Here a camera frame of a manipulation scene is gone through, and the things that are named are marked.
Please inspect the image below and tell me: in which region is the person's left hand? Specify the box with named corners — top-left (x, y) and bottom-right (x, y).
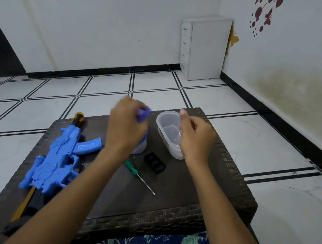
top-left (103, 94), bottom-right (152, 160)

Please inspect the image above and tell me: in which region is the dark brown wicker table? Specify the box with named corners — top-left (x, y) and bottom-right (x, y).
top-left (0, 90), bottom-right (266, 244)

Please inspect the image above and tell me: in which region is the yellow butterfly wall sticker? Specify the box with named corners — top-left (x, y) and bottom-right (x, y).
top-left (225, 24), bottom-right (241, 56)

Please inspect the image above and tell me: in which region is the person's left forearm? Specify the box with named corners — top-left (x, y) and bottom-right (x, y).
top-left (4, 138), bottom-right (132, 244)

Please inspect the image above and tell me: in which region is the white drawer cabinet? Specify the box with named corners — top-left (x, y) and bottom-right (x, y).
top-left (177, 14), bottom-right (234, 84)

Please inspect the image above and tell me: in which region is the blue toy gun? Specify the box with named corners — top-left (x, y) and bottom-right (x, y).
top-left (0, 106), bottom-right (105, 244)

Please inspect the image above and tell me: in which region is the blue oval lid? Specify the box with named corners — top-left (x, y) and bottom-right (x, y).
top-left (136, 107), bottom-right (152, 124)

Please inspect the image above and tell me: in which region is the person's right hand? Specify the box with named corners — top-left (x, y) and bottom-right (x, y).
top-left (175, 108), bottom-right (219, 166)

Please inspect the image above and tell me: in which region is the green handled screwdriver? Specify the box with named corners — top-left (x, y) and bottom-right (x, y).
top-left (122, 159), bottom-right (159, 196)

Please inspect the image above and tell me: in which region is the dark door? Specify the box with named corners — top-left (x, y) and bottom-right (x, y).
top-left (0, 12), bottom-right (32, 82)

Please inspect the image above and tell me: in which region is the black battery cover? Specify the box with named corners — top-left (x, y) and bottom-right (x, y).
top-left (142, 151), bottom-right (168, 175)

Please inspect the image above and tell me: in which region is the person's right forearm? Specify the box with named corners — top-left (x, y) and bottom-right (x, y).
top-left (178, 159), bottom-right (269, 244)

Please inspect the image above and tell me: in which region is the labelled container with blue lid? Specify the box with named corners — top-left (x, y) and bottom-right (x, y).
top-left (153, 110), bottom-right (189, 160)

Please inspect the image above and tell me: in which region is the clear container with blue lid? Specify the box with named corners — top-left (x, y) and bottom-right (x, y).
top-left (131, 132), bottom-right (149, 156)

